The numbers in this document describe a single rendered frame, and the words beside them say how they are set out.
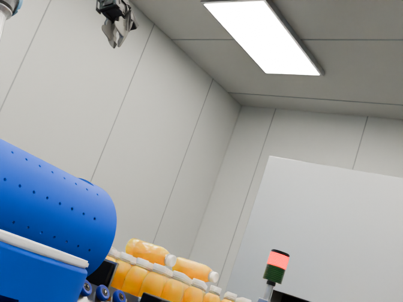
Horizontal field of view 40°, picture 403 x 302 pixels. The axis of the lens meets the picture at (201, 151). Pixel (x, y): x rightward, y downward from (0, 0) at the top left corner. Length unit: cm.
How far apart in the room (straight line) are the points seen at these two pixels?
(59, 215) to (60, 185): 7
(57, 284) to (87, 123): 444
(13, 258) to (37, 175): 56
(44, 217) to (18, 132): 349
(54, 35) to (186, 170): 228
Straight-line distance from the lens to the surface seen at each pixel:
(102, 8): 170
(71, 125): 512
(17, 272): 81
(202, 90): 643
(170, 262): 191
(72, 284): 87
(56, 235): 139
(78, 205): 143
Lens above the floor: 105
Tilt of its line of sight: 14 degrees up
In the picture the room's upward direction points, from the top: 20 degrees clockwise
